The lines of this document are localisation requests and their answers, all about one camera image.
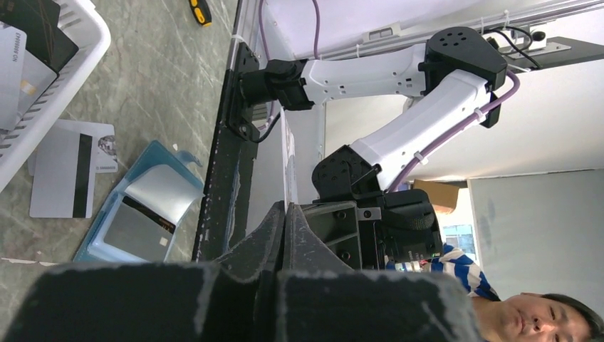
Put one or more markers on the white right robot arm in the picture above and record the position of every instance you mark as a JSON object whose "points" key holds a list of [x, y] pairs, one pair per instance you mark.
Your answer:
{"points": [[392, 111]]}

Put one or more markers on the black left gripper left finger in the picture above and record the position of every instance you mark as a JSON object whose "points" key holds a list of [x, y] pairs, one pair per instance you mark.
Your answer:
{"points": [[228, 299]]}

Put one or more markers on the white plastic basket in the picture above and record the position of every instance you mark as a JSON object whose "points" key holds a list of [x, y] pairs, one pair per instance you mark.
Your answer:
{"points": [[80, 21]]}

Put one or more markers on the yellow black screwdriver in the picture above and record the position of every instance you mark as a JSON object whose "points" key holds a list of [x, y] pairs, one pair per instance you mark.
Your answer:
{"points": [[201, 12]]}

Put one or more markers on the person in striped shirt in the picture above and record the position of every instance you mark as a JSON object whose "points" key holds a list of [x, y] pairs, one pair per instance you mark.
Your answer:
{"points": [[522, 317]]}

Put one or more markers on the white printed VIP card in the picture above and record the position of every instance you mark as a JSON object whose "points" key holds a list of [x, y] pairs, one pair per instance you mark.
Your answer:
{"points": [[101, 146]]}

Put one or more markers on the black credit card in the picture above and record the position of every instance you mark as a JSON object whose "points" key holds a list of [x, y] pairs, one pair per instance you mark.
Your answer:
{"points": [[38, 19], [139, 231]]}

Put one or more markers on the blue card holder wallet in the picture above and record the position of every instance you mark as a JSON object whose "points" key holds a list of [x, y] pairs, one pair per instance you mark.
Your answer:
{"points": [[158, 179]]}

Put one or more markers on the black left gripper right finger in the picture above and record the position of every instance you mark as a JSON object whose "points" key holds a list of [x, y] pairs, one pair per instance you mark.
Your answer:
{"points": [[319, 298]]}

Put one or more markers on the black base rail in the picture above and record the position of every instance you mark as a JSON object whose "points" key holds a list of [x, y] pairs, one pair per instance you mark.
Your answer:
{"points": [[224, 210]]}

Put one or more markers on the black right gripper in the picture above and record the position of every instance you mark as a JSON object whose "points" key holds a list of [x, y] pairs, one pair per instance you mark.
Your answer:
{"points": [[400, 227]]}

